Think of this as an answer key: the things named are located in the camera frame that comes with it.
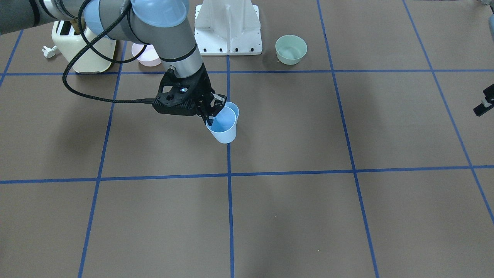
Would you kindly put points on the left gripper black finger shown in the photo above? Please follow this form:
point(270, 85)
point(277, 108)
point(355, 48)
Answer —
point(487, 102)

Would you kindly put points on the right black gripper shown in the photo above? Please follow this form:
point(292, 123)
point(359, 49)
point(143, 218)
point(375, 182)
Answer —
point(202, 85)

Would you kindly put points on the light blue cup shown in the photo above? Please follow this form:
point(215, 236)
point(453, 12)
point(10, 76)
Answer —
point(235, 109)
point(224, 128)

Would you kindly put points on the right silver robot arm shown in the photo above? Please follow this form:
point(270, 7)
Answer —
point(162, 23)

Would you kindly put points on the pink bowl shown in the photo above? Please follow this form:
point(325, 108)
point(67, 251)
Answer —
point(146, 55)

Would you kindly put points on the green bowl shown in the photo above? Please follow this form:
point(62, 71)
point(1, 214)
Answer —
point(290, 49)

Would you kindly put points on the white toaster plug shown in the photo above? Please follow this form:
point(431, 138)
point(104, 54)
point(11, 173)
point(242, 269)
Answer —
point(49, 52)

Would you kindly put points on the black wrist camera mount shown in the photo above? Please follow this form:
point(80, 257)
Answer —
point(176, 95)

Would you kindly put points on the white camera stand base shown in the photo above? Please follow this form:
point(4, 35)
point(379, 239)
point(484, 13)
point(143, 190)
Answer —
point(228, 27)

